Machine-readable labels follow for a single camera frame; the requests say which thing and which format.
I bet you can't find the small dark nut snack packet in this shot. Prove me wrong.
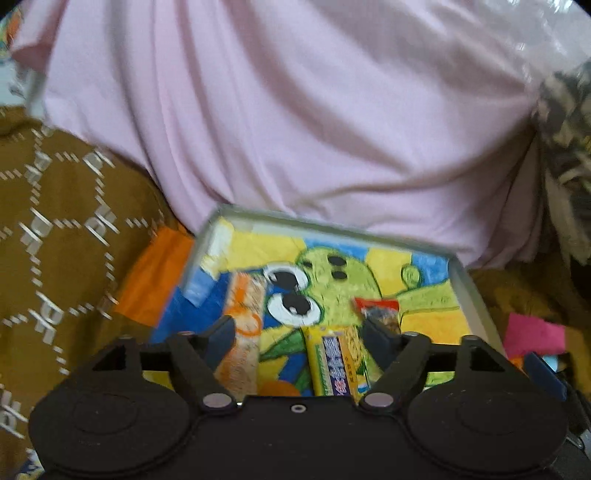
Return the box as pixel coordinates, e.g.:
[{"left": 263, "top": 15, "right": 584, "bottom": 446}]
[{"left": 353, "top": 297, "right": 401, "bottom": 334}]

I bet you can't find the yellow candy bar packet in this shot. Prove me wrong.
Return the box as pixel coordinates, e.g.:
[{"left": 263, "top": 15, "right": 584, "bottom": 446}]
[{"left": 303, "top": 325, "right": 370, "bottom": 403}]

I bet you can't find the orange bread bar packet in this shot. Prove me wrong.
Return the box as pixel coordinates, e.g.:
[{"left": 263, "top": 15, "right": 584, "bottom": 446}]
[{"left": 214, "top": 272, "right": 267, "bottom": 402}]

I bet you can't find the grey tray with frog drawing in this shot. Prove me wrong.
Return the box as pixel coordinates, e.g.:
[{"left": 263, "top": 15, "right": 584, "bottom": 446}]
[{"left": 151, "top": 206, "right": 501, "bottom": 396}]

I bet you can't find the brown PF patterned quilt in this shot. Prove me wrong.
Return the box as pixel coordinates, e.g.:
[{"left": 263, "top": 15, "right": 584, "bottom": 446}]
[{"left": 1, "top": 106, "right": 180, "bottom": 479}]

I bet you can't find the pink hanging sheet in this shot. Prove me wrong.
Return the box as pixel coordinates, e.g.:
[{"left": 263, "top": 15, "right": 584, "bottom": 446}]
[{"left": 11, "top": 0, "right": 591, "bottom": 271}]

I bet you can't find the plastic bag of clothes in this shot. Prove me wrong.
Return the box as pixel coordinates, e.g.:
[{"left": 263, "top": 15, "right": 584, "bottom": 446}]
[{"left": 532, "top": 61, "right": 590, "bottom": 266}]

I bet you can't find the cartoon anime wall poster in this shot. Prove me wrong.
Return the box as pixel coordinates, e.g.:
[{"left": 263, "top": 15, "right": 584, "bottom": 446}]
[{"left": 0, "top": 6, "right": 23, "bottom": 63}]

